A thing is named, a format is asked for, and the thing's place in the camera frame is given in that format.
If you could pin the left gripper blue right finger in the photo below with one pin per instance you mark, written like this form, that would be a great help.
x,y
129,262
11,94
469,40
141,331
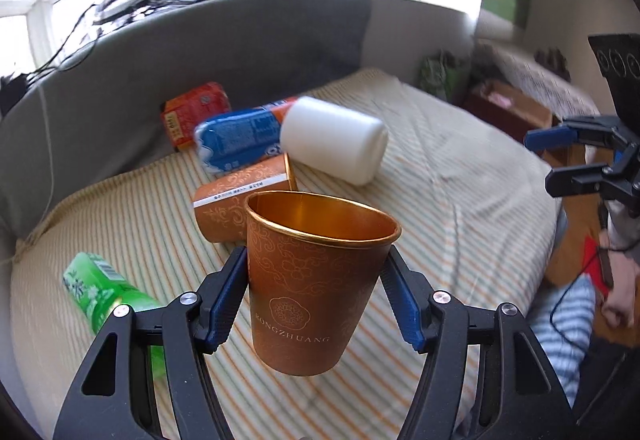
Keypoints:
x,y
518,394

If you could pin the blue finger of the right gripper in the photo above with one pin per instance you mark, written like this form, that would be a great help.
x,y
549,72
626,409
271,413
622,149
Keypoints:
x,y
555,137
580,180

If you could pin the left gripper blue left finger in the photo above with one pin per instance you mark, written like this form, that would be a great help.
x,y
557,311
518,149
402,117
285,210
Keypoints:
x,y
112,395

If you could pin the copper orange paper cup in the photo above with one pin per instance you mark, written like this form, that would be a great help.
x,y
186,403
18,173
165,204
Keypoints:
x,y
313,261

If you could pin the brown cardboard box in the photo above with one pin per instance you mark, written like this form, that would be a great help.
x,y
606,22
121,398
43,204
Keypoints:
x,y
508,109

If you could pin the striped mattress cloth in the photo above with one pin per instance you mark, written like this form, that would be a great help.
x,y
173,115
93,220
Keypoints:
x,y
475,221

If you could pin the lace covered side table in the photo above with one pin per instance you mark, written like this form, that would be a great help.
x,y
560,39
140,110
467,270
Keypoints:
x,y
521,70

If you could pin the green tea bottle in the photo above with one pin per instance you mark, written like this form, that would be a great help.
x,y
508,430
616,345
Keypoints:
x,y
97,289

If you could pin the green paper bag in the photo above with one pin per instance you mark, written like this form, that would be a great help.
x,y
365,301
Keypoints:
x,y
441,75

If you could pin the white plastic jar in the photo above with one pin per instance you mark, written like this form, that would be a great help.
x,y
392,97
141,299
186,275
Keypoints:
x,y
335,140

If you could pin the blue snack package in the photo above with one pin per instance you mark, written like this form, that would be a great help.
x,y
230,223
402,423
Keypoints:
x,y
239,139

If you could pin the grey cushion backrest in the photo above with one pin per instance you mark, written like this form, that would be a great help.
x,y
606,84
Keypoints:
x,y
100,115

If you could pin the orange red box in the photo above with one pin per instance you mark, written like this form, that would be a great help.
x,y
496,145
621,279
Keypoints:
x,y
183,113

